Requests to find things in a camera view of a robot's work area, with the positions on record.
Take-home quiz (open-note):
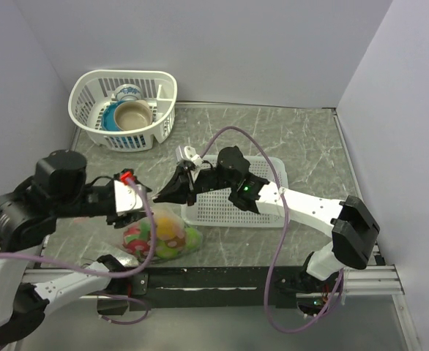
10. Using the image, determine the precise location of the white perforated tray basket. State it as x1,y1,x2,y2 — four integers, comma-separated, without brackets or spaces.
180,154,288,228

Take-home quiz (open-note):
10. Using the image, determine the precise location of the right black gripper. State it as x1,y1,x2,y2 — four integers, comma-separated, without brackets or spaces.
154,165,236,206

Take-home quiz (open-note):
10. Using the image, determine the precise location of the red fake dragon fruit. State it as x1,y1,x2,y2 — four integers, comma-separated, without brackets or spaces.
122,226,151,257

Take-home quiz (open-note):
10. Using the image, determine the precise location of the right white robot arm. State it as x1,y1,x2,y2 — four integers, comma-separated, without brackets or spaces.
154,146,380,293

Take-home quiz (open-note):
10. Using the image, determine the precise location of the blue white porcelain bowl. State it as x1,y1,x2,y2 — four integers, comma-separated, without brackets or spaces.
113,83,142,102

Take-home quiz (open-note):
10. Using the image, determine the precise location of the orange fake fruit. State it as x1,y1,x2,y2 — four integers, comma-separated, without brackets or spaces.
155,216,179,241

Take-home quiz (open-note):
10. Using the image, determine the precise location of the blue plate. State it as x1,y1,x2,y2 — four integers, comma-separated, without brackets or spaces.
102,102,121,132

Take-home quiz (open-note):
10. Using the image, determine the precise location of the white slotted dish basket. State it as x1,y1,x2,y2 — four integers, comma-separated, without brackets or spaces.
67,69,178,152

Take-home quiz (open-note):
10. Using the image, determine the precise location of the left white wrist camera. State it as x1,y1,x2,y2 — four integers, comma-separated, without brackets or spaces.
113,170,143,215

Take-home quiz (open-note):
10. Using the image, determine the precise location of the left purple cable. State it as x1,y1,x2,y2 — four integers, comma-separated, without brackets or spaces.
0,181,155,325

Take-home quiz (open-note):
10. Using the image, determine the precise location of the green fake apple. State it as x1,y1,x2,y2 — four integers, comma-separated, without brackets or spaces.
185,227,203,251

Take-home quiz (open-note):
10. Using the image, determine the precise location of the beige bowl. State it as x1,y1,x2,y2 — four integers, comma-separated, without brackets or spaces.
113,100,153,131

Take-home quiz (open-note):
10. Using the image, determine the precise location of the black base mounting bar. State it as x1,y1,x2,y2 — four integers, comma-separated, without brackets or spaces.
86,265,351,317

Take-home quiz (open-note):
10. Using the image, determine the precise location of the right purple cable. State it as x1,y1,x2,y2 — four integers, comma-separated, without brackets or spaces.
199,126,347,334

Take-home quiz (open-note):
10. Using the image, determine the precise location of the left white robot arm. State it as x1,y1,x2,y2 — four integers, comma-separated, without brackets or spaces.
0,150,149,349

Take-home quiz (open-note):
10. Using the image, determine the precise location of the clear zip top bag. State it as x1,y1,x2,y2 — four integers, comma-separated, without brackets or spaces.
116,205,204,263

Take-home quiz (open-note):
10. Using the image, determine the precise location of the purple cable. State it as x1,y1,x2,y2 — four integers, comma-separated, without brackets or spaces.
199,126,347,334
0,181,155,325

